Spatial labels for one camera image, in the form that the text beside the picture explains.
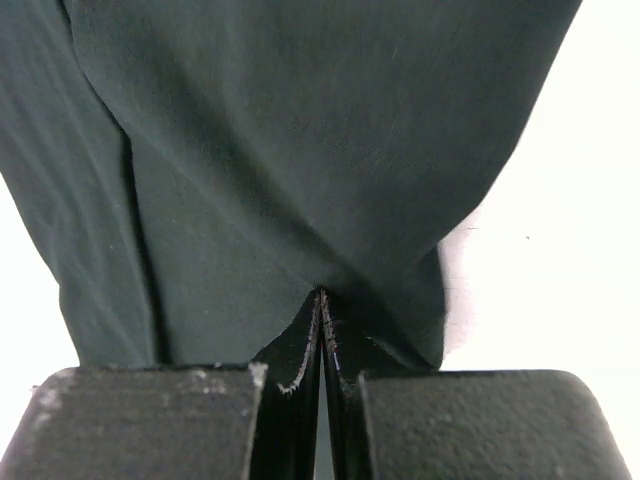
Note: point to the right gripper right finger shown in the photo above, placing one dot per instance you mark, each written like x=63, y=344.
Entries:
x=392, y=417

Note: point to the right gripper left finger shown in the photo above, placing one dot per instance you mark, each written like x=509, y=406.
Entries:
x=245, y=421

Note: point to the black t shirt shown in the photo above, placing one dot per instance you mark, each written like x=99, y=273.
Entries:
x=190, y=170

